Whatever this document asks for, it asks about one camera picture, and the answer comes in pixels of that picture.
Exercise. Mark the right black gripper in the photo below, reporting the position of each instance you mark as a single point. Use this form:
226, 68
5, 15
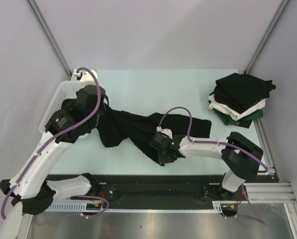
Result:
162, 160

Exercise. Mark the white plastic laundry basket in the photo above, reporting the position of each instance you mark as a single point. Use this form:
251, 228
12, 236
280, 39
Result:
65, 91

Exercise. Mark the black t-shirt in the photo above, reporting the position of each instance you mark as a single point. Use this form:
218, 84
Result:
230, 99
262, 87
116, 126

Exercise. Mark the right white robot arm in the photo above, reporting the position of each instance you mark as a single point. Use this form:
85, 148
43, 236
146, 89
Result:
242, 156

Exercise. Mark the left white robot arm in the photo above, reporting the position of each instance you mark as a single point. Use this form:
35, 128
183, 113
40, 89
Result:
76, 117

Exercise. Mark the green folded t-shirt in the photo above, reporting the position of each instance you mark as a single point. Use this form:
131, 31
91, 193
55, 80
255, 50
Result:
244, 122

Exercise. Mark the white folded t-shirt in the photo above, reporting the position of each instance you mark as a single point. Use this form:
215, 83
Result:
234, 114

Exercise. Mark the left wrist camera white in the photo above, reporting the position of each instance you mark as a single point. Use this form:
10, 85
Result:
84, 77

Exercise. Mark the left aluminium frame post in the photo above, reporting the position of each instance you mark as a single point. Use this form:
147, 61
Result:
37, 13

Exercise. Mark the aluminium frame post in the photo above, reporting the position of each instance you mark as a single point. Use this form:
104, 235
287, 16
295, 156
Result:
37, 13
267, 35

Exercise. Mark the right aluminium frame post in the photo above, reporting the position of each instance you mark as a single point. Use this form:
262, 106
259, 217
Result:
267, 35

